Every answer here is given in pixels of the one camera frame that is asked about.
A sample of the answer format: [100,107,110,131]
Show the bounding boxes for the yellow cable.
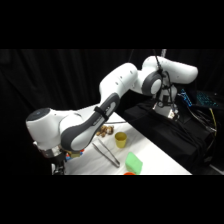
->
[208,107,219,138]

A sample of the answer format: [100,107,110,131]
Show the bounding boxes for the small white control box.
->
[166,108,180,121]

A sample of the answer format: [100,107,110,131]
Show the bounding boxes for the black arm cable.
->
[152,49,178,112]

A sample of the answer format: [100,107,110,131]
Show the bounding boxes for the black curtain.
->
[0,49,224,176]

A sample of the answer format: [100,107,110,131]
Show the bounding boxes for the metal kitchen tongs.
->
[92,137,121,169]

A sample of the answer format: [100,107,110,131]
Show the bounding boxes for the black cloth-covered stand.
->
[122,98,224,176]

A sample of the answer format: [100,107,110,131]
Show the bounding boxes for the yellow plastic cup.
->
[114,131,128,149]

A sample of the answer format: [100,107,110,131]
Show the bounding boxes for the keyboard with blue backlight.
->
[195,89,221,110]

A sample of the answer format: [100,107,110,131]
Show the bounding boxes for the green block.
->
[124,151,144,175]

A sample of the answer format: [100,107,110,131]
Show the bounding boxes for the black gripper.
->
[49,155,67,176]

